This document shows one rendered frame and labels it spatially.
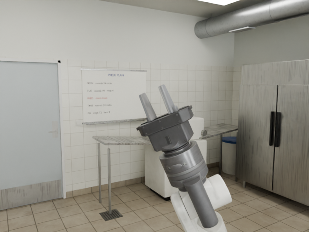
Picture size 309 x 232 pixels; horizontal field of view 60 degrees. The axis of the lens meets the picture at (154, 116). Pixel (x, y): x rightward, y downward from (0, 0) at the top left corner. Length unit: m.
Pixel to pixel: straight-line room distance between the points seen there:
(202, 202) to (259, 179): 3.99
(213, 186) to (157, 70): 4.26
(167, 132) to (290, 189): 3.77
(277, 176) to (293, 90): 1.24
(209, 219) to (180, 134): 0.17
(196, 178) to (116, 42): 4.01
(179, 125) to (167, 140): 0.04
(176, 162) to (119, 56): 3.98
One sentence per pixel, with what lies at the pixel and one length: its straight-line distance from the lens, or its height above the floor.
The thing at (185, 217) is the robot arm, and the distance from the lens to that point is 0.60.
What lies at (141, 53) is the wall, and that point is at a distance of 4.64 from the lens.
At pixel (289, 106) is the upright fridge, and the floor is 1.44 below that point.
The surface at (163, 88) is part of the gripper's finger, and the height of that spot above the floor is 1.73.
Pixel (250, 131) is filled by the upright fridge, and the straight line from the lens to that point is 4.48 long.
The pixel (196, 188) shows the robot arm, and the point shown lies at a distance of 0.54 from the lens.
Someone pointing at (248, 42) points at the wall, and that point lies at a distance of 5.75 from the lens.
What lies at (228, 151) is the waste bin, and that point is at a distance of 5.37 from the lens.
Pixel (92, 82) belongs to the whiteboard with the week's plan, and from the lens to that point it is 4.26.
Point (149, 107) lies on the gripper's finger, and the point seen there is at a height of 1.69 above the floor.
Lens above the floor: 1.74
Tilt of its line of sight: 7 degrees down
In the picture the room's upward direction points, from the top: straight up
